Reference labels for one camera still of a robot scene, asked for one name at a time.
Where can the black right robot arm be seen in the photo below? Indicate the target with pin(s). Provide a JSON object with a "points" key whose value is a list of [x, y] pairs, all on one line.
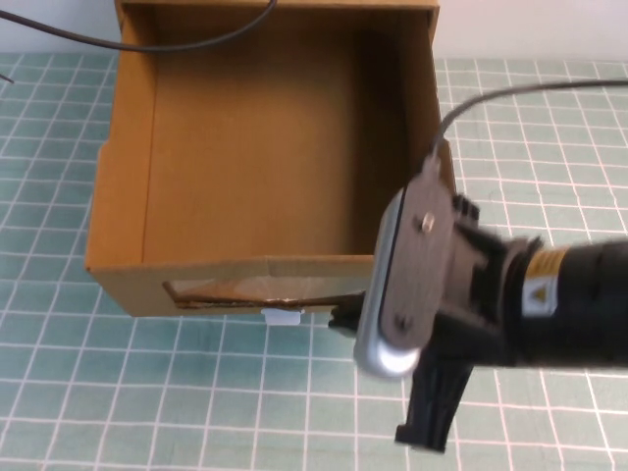
{"points": [[579, 304]]}

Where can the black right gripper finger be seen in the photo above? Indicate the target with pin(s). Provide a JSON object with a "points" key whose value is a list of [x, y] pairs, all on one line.
{"points": [[436, 397], [346, 316]]}

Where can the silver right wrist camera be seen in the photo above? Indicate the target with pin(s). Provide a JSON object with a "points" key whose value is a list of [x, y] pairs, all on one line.
{"points": [[422, 255]]}

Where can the green checkered tablecloth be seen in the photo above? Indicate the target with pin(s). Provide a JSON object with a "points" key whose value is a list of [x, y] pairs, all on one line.
{"points": [[147, 392]]}

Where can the cardboard drawer with window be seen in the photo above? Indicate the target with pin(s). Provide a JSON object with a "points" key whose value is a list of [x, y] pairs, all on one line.
{"points": [[255, 162]]}

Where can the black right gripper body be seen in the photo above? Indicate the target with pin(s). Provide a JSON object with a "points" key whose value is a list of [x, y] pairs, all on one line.
{"points": [[486, 294]]}

